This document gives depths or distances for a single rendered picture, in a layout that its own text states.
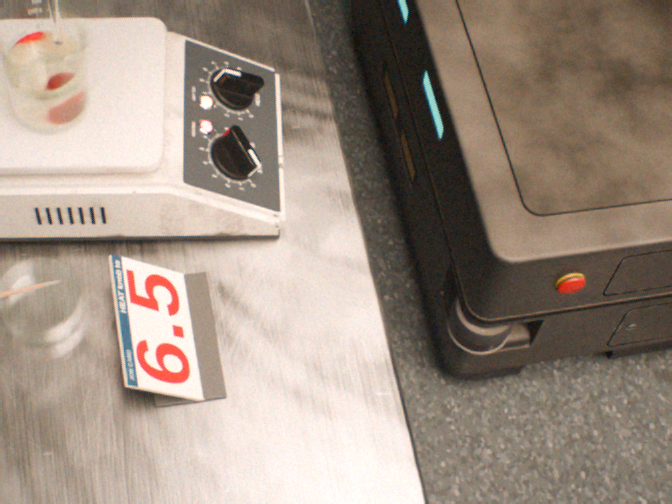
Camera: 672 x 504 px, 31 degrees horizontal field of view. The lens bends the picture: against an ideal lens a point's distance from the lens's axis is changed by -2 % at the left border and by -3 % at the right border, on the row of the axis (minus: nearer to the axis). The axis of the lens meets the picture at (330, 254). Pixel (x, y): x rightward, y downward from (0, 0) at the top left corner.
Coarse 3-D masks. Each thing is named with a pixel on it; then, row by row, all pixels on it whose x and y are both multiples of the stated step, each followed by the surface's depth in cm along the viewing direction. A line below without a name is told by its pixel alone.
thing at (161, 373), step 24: (144, 288) 76; (168, 288) 78; (144, 312) 75; (168, 312) 77; (144, 336) 74; (168, 336) 76; (144, 360) 73; (168, 360) 75; (168, 384) 74; (192, 384) 75
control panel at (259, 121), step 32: (192, 64) 81; (224, 64) 83; (192, 96) 79; (256, 96) 83; (192, 128) 78; (224, 128) 80; (256, 128) 82; (192, 160) 77; (224, 192) 77; (256, 192) 79
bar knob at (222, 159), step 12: (228, 132) 78; (240, 132) 78; (216, 144) 78; (228, 144) 78; (240, 144) 78; (216, 156) 78; (228, 156) 78; (240, 156) 78; (252, 156) 78; (228, 168) 78; (240, 168) 78; (252, 168) 78; (240, 180) 79
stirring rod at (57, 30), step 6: (48, 0) 67; (54, 0) 67; (48, 6) 68; (54, 6) 67; (54, 12) 68; (54, 18) 68; (60, 18) 69; (54, 24) 69; (60, 24) 69; (54, 30) 69; (60, 30) 69; (54, 36) 70; (60, 36) 70; (54, 42) 70; (60, 42) 70
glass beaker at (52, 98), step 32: (32, 0) 70; (64, 0) 70; (0, 32) 70; (32, 32) 72; (64, 32) 73; (64, 64) 69; (32, 96) 71; (64, 96) 71; (32, 128) 74; (64, 128) 74
